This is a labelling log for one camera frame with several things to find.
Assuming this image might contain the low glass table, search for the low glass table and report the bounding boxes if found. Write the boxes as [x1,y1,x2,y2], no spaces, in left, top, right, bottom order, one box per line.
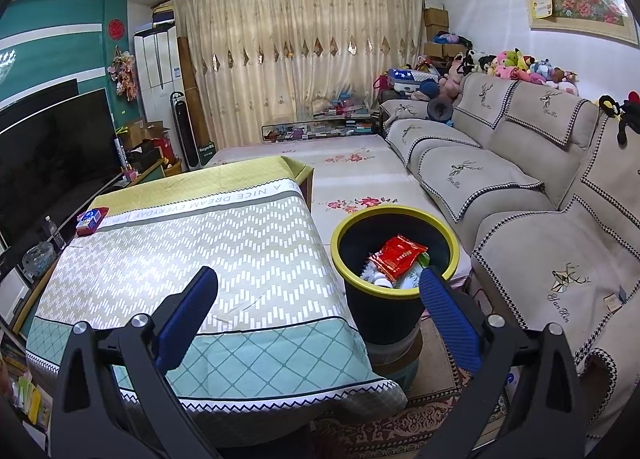
[261,118,383,142]

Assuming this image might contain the hanging artificial flowers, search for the hanging artificial flowers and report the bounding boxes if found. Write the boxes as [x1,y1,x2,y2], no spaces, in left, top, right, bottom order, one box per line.
[106,50,138,101]

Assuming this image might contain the small red and blue box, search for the small red and blue box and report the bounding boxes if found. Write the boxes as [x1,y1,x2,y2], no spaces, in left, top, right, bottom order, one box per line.
[75,208,110,237]

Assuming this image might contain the beige embroidered curtain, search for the beige embroidered curtain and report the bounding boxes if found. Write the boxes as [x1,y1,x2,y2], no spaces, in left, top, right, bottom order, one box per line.
[155,0,428,150]

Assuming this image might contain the clear water bottle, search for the clear water bottle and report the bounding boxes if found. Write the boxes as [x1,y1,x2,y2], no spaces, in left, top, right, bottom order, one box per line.
[42,216,66,250]

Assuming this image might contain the black yellow plush toy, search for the black yellow plush toy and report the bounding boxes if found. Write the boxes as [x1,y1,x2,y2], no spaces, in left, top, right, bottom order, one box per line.
[598,92,640,145]

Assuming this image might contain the red patterned rug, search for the red patterned rug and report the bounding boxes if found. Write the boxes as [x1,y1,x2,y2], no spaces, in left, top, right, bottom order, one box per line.
[310,319,516,459]

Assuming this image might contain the black tower fan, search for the black tower fan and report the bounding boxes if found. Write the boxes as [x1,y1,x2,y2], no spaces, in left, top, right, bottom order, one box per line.
[170,90,201,171]

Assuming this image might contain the stack of cardboard boxes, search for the stack of cardboard boxes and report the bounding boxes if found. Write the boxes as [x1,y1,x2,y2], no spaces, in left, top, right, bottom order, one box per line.
[422,6,473,62]

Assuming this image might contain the row of plush toys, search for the row of plush toys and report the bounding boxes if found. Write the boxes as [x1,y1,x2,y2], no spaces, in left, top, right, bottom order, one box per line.
[450,46,581,97]

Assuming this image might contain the open cardboard box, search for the open cardboard box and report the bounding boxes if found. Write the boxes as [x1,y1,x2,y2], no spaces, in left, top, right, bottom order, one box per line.
[120,119,176,167]

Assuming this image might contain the round stool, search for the round stool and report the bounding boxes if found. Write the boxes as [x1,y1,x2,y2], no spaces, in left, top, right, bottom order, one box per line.
[367,324,426,390]

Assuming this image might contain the pile of books and toys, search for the pile of books and toys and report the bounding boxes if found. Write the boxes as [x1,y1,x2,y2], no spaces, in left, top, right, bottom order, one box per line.
[312,89,378,121]

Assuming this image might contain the blue star pillow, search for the blue star pillow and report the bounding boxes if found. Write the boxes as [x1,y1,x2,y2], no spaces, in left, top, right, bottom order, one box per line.
[387,68,441,95]

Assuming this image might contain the dark round cushion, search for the dark round cushion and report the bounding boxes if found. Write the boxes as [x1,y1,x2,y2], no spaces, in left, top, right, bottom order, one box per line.
[426,96,455,126]

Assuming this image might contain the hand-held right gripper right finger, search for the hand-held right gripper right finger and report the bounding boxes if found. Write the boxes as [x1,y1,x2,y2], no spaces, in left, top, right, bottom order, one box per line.
[419,266,588,459]

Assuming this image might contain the beige covered sofa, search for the beige covered sofa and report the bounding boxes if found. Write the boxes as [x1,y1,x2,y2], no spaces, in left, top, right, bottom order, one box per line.
[377,72,640,445]

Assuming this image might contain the red snack packet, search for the red snack packet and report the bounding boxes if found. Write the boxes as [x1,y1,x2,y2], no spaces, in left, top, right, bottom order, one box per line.
[368,234,430,284]

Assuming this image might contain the black flat television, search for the black flat television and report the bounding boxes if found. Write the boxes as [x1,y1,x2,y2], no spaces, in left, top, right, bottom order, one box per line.
[0,88,123,260]

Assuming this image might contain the white drawer cabinet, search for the white drawer cabinet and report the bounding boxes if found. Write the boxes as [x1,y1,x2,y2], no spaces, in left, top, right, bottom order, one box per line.
[0,239,31,325]

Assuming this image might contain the black yellow-rimmed trash bin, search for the black yellow-rimmed trash bin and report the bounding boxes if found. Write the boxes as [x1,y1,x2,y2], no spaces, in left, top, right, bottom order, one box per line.
[330,206,460,346]

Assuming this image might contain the white standing air conditioner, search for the white standing air conditioner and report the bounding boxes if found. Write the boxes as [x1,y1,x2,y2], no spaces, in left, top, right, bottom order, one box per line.
[133,24,182,112]

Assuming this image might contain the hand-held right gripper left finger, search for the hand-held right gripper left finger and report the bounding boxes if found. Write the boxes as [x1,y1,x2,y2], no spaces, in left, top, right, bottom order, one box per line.
[50,266,221,459]

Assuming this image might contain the beige floral mat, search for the beige floral mat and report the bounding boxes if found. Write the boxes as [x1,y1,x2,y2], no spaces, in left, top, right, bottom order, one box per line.
[202,134,473,280]

